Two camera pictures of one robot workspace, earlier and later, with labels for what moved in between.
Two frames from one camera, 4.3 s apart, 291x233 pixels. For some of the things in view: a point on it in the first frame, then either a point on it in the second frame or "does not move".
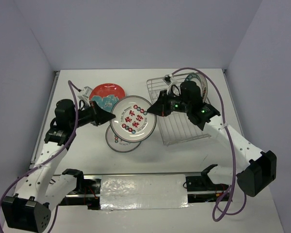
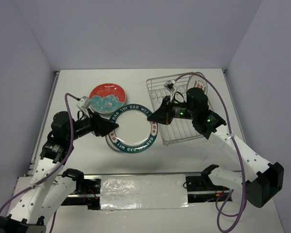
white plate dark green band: [195, 77] to [135, 133]
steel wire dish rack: [177, 126] does not move
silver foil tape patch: [121, 192] does not move
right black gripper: [159, 108] to [163, 114]
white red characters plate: [202, 81] does not move
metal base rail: [199, 188] does not move
